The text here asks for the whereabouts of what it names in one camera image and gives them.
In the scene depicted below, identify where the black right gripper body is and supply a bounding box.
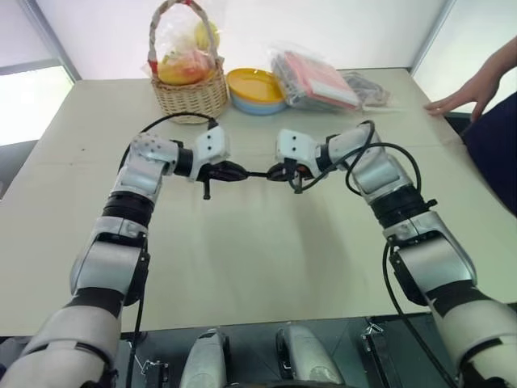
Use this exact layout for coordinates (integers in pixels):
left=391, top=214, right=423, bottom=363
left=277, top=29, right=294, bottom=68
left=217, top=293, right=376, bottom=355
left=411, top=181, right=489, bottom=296
left=288, top=159, right=321, bottom=183

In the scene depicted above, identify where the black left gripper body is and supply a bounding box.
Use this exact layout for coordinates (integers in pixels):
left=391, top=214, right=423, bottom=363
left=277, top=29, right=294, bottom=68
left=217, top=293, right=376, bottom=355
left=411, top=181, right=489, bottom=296
left=197, top=160, right=224, bottom=202

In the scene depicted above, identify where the person's bare hand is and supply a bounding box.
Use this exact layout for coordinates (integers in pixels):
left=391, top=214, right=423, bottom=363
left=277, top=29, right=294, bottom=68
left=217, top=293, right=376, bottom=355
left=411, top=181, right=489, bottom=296
left=422, top=85, right=493, bottom=123

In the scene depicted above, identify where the light blue plate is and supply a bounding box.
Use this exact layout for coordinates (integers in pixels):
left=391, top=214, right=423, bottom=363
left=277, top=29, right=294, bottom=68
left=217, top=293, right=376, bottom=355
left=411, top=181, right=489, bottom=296
left=230, top=95, right=288, bottom=117

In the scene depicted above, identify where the yellow plate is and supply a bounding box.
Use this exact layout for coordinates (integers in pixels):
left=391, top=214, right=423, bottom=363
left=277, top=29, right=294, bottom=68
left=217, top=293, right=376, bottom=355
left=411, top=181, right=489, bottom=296
left=225, top=67, right=286, bottom=103

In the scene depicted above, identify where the plastic bag with red books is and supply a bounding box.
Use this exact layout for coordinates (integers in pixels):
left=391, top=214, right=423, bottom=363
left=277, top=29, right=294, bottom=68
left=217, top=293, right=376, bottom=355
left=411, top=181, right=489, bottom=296
left=269, top=41, right=364, bottom=111

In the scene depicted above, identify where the orange fruit in wrap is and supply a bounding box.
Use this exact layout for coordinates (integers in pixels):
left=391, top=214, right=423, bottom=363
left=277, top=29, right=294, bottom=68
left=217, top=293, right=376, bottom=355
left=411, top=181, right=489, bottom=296
left=157, top=56, right=207, bottom=85

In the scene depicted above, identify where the yellow fruit in wrap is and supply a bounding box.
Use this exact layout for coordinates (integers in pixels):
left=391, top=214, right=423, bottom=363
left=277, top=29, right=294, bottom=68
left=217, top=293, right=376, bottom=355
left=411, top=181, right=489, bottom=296
left=194, top=19, right=224, bottom=53

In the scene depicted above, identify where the silver rounded shell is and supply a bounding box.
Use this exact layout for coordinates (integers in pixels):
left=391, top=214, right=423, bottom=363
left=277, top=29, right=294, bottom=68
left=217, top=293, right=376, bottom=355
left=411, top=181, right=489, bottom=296
left=179, top=327, right=232, bottom=388
left=275, top=323, right=345, bottom=388

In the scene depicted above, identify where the person's dark clothing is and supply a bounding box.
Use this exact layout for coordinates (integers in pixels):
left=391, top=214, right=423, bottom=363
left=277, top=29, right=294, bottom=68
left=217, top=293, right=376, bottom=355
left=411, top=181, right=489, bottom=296
left=459, top=91, right=517, bottom=221

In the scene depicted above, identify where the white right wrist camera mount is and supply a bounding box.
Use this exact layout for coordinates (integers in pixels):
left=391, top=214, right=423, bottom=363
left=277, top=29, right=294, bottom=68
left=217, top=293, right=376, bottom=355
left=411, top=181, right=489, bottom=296
left=274, top=129, right=322, bottom=173

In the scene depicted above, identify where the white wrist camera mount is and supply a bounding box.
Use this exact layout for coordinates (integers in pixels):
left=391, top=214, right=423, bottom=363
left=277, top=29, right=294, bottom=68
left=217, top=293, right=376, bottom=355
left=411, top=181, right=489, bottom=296
left=189, top=124, right=233, bottom=182
left=274, top=129, right=322, bottom=173

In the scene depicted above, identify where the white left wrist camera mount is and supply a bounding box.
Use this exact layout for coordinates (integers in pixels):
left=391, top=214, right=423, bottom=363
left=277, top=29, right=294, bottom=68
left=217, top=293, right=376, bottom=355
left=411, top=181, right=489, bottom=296
left=189, top=124, right=233, bottom=182

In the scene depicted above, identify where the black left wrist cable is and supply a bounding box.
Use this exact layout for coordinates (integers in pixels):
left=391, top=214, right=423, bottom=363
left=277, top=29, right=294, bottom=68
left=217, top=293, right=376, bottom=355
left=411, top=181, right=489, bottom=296
left=120, top=112, right=221, bottom=173

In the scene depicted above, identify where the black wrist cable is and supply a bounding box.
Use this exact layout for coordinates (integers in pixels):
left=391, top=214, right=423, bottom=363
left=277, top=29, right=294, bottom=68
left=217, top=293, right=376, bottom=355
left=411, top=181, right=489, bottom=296
left=282, top=119, right=423, bottom=203
left=120, top=112, right=221, bottom=173

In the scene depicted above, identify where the wicker basket with handle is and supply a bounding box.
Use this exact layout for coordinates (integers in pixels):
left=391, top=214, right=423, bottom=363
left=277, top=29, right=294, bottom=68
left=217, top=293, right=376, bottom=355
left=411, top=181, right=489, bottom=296
left=145, top=0, right=229, bottom=117

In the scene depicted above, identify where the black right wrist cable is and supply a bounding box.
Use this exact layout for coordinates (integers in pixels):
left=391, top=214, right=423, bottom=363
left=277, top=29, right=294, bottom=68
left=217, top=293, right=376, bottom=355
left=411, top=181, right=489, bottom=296
left=282, top=119, right=423, bottom=203

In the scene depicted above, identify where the plastic bag with dark cables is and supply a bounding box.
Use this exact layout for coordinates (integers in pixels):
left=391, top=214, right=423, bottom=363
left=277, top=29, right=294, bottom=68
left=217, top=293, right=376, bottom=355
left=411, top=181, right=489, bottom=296
left=343, top=71, right=395, bottom=109

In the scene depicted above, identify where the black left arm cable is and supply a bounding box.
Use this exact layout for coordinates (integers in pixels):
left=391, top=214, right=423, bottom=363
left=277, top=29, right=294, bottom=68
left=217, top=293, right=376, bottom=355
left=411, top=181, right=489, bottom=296
left=128, top=236, right=151, bottom=388

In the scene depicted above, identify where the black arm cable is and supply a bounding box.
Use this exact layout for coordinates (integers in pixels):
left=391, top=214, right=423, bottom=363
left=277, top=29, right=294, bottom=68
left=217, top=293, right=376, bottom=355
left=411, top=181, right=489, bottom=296
left=128, top=236, right=151, bottom=388
left=382, top=241, right=460, bottom=388

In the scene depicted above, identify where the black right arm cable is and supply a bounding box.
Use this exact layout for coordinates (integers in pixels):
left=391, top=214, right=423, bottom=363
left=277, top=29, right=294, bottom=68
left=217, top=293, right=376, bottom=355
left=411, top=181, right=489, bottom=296
left=382, top=241, right=460, bottom=388

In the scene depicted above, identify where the black bracket with wire clip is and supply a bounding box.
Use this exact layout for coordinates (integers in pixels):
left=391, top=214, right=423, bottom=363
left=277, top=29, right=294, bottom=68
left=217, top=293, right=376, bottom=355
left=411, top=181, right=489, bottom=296
left=128, top=339, right=171, bottom=388
left=358, top=314, right=409, bottom=388

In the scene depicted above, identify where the dark window frame post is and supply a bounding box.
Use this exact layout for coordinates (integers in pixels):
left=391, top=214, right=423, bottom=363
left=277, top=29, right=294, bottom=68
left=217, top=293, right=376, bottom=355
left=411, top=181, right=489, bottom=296
left=34, top=0, right=85, bottom=82

